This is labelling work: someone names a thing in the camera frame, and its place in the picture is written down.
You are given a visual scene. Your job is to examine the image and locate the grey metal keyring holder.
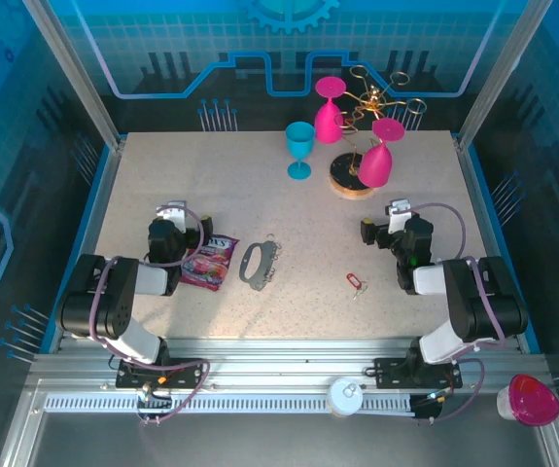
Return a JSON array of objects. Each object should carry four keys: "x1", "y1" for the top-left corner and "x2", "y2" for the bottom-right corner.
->
[{"x1": 239, "y1": 233, "x2": 283, "y2": 293}]

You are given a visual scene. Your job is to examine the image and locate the purple candy bag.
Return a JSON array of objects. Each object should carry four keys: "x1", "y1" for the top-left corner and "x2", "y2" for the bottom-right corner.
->
[{"x1": 179, "y1": 233, "x2": 240, "y2": 293}]

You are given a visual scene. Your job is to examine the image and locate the pink plastic goblet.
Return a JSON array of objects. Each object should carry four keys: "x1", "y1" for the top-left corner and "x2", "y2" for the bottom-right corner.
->
[
  {"x1": 357, "y1": 119, "x2": 405, "y2": 189},
  {"x1": 313, "y1": 76, "x2": 348, "y2": 145}
]

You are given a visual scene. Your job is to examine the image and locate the blue plastic goblet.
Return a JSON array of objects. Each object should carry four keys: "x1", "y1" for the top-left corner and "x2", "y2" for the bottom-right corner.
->
[{"x1": 285, "y1": 121, "x2": 317, "y2": 182}]

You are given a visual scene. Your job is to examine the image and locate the white round knob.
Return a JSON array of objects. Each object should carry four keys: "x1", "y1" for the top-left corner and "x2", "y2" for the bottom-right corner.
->
[{"x1": 327, "y1": 377, "x2": 365, "y2": 419}]

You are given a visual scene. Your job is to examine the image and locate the pink lidded white cup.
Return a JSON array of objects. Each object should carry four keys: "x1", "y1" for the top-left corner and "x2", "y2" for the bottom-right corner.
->
[{"x1": 496, "y1": 373, "x2": 559, "y2": 429}]

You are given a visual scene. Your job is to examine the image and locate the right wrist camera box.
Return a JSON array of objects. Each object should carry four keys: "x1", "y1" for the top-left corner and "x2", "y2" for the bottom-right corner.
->
[{"x1": 387, "y1": 198, "x2": 412, "y2": 234}]

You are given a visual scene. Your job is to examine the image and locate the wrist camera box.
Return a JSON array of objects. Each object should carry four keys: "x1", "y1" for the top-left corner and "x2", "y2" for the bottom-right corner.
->
[
  {"x1": 387, "y1": 198, "x2": 412, "y2": 234},
  {"x1": 167, "y1": 199, "x2": 189, "y2": 231}
]

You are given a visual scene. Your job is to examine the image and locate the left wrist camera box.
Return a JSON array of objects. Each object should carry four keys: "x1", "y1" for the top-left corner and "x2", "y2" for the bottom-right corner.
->
[{"x1": 167, "y1": 199, "x2": 189, "y2": 231}]

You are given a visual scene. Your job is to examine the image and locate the gold wire glass rack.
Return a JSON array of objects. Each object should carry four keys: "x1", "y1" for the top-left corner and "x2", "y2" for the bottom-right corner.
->
[{"x1": 329, "y1": 64, "x2": 429, "y2": 198}]

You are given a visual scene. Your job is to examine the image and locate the aluminium side rail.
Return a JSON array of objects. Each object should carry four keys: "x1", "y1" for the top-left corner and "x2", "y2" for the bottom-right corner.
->
[
  {"x1": 452, "y1": 135, "x2": 529, "y2": 352},
  {"x1": 50, "y1": 138, "x2": 127, "y2": 352}
]

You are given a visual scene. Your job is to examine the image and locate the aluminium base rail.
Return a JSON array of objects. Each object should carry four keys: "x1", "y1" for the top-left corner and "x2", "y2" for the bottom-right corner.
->
[{"x1": 30, "y1": 337, "x2": 552, "y2": 396}]

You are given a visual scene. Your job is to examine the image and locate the white slotted cable duct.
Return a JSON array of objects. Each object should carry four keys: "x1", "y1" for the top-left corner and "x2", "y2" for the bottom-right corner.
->
[{"x1": 44, "y1": 395, "x2": 417, "y2": 414}]

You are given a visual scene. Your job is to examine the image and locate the aluminium frame post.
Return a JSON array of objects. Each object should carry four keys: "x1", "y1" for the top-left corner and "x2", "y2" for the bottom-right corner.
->
[
  {"x1": 456, "y1": 0, "x2": 542, "y2": 150},
  {"x1": 20, "y1": 0, "x2": 127, "y2": 148}
]

